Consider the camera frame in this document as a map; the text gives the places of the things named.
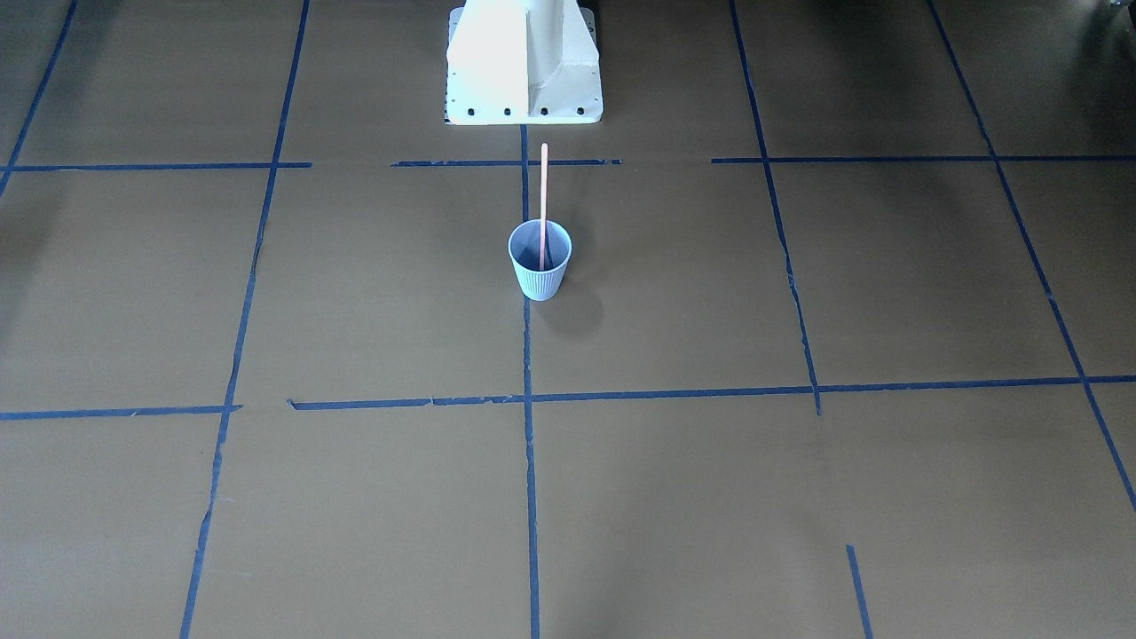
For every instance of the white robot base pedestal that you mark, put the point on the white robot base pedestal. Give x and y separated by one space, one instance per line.
523 63

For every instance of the light blue ribbed cup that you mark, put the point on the light blue ribbed cup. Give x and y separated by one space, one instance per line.
522 250

